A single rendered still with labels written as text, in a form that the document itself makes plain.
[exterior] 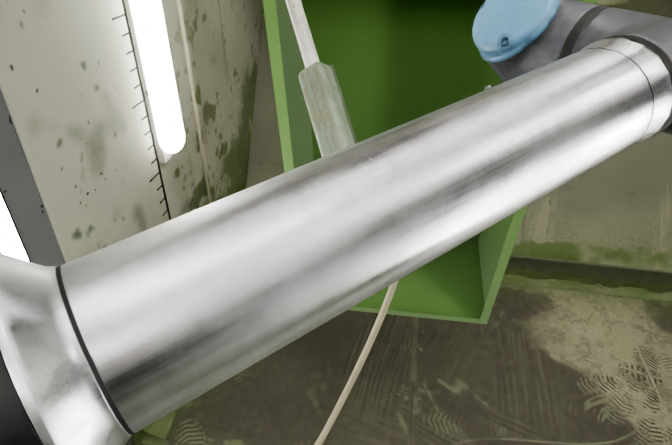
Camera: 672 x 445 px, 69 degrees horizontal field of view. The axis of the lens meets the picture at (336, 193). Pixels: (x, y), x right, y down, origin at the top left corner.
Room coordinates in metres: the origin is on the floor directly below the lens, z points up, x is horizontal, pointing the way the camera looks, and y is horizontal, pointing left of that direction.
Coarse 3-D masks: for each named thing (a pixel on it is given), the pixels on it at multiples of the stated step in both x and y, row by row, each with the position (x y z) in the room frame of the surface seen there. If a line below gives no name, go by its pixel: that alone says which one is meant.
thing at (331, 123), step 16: (288, 0) 0.82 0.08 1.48; (304, 16) 0.80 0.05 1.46; (304, 32) 0.78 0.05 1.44; (304, 48) 0.76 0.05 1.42; (304, 64) 0.76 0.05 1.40; (320, 64) 0.73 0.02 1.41; (304, 80) 0.73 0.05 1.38; (320, 80) 0.71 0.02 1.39; (336, 80) 0.74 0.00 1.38; (304, 96) 0.72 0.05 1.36; (320, 96) 0.70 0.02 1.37; (336, 96) 0.70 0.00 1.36; (320, 112) 0.68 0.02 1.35; (336, 112) 0.68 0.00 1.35; (320, 128) 0.67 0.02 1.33; (336, 128) 0.66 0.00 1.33; (352, 128) 0.69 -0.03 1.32; (320, 144) 0.66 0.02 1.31; (336, 144) 0.64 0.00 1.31; (352, 144) 0.66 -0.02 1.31
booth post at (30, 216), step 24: (0, 96) 0.93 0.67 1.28; (0, 120) 0.91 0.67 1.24; (0, 144) 0.88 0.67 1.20; (0, 168) 0.86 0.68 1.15; (24, 168) 0.92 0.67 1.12; (24, 192) 0.90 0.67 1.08; (24, 216) 0.87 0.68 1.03; (24, 240) 0.85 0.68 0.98; (48, 240) 0.91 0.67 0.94; (48, 264) 0.88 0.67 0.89
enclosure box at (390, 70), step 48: (336, 0) 1.33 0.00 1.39; (384, 0) 1.31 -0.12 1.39; (432, 0) 1.30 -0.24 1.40; (480, 0) 1.28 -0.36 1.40; (576, 0) 1.00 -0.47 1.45; (288, 48) 1.16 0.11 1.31; (336, 48) 1.36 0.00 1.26; (384, 48) 1.34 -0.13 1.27; (432, 48) 1.32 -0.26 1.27; (288, 96) 1.14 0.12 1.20; (384, 96) 1.37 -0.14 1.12; (432, 96) 1.35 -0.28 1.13; (288, 144) 1.05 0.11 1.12; (480, 240) 1.40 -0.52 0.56; (384, 288) 1.24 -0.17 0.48; (432, 288) 1.24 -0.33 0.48; (480, 288) 1.24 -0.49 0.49
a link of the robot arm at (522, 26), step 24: (504, 0) 0.52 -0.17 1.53; (528, 0) 0.50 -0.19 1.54; (552, 0) 0.48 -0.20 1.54; (480, 24) 0.52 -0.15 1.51; (504, 24) 0.50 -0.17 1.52; (528, 24) 0.47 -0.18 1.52; (552, 24) 0.47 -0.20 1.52; (480, 48) 0.50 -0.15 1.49; (504, 48) 0.48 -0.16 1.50; (528, 48) 0.47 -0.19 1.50; (552, 48) 0.46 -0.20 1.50; (504, 72) 0.51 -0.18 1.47
